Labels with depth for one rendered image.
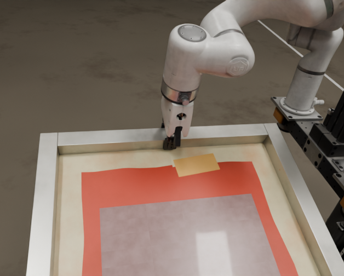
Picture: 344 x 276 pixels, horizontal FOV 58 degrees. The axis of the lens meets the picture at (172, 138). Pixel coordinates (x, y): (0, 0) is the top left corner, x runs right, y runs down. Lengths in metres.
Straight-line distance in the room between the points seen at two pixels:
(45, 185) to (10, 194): 1.80
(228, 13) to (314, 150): 0.63
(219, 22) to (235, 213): 0.39
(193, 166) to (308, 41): 0.61
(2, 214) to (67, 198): 1.68
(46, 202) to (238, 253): 0.39
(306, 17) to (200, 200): 0.41
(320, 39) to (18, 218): 1.97
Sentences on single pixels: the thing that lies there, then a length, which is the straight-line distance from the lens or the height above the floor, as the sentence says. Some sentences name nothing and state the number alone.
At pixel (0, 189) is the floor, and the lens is 2.52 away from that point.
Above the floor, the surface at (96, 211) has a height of 1.19.
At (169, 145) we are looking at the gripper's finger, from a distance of 0.72.
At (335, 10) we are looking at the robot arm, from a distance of 0.61.
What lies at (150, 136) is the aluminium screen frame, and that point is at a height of 1.27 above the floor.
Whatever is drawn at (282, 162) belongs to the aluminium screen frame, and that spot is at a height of 1.24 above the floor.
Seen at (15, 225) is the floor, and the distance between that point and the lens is 2.26.
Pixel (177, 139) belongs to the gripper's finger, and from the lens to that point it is 0.66.
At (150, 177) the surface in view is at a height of 1.21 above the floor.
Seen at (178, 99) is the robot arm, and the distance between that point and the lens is 0.60.
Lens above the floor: 1.70
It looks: 37 degrees down
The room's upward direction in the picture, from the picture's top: 7 degrees clockwise
